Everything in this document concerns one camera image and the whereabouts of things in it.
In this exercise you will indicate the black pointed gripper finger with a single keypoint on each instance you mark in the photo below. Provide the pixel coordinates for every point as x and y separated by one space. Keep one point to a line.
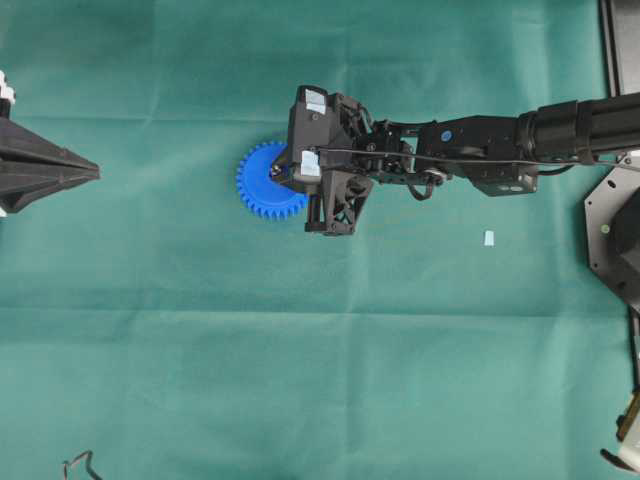
33 168

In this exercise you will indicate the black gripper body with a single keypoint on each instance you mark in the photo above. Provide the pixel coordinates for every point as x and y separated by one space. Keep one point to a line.
380 150

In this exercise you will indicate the black lattice gripper finger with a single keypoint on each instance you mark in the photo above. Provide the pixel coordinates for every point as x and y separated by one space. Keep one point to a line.
335 207

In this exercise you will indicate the blue plastic gear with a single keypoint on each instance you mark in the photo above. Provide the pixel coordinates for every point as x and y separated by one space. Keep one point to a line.
262 196

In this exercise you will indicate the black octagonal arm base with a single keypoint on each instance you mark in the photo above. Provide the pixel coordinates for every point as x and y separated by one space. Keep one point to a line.
612 229

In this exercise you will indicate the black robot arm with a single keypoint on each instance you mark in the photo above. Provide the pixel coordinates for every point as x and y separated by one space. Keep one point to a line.
503 156

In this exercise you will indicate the green table cloth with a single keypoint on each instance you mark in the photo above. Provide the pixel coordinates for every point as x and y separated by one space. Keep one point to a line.
150 318

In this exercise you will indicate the white yellow device corner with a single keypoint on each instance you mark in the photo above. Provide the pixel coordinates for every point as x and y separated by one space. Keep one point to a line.
627 434

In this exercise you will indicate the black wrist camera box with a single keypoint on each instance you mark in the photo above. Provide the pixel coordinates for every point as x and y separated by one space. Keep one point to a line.
313 123

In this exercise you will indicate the black metal frame rail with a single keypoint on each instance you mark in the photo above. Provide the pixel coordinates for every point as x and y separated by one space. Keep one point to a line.
620 30

